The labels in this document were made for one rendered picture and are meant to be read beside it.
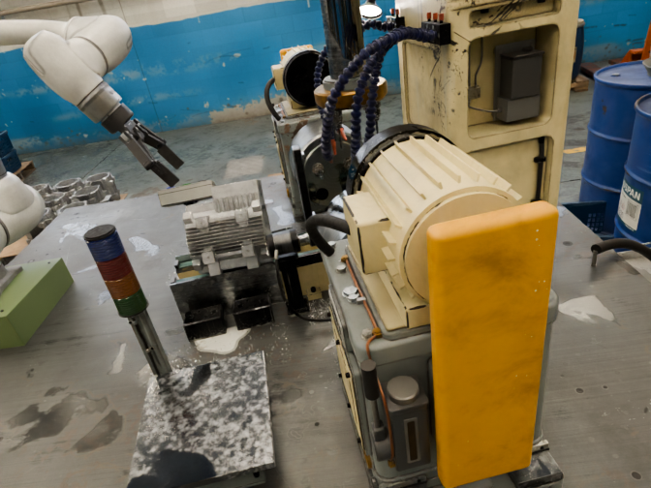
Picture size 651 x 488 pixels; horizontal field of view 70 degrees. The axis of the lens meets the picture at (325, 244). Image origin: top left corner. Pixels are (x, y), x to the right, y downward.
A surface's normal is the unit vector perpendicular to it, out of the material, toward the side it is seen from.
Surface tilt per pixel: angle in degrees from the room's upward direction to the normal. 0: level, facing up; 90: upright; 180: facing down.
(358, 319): 0
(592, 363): 0
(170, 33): 90
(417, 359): 90
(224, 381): 0
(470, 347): 90
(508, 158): 90
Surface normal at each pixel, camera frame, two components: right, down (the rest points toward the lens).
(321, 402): -0.14, -0.86
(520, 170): 0.18, 0.47
